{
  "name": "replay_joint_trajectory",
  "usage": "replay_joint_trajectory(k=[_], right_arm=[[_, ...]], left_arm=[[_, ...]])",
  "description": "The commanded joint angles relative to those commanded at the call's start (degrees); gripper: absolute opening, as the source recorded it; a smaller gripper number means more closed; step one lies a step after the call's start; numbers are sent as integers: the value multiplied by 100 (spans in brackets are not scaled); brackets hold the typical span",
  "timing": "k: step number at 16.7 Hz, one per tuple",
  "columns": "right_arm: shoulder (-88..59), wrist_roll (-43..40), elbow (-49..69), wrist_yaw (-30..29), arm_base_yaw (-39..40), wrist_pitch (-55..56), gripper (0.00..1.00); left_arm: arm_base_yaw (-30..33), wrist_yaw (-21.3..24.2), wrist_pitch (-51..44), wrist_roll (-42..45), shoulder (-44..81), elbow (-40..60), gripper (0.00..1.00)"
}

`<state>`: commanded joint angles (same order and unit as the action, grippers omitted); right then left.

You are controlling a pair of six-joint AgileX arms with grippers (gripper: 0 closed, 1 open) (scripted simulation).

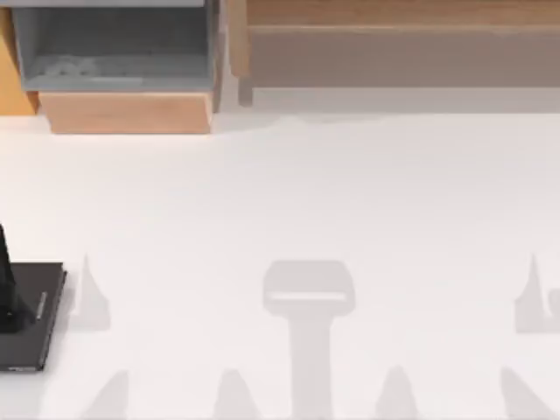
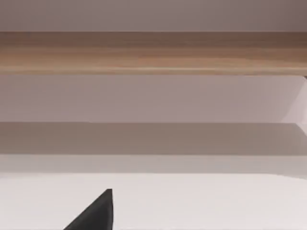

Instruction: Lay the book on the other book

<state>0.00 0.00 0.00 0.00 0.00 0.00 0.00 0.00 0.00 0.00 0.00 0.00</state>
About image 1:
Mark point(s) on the pale wooden drawer front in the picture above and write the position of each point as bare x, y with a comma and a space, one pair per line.
127, 111

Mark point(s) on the wooden open shelf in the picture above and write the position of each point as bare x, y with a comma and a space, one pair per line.
394, 48

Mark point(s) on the black book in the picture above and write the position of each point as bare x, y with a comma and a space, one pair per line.
41, 315

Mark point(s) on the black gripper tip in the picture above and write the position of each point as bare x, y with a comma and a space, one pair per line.
9, 302

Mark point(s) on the wooden cupboard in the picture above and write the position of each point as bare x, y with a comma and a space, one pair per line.
11, 65

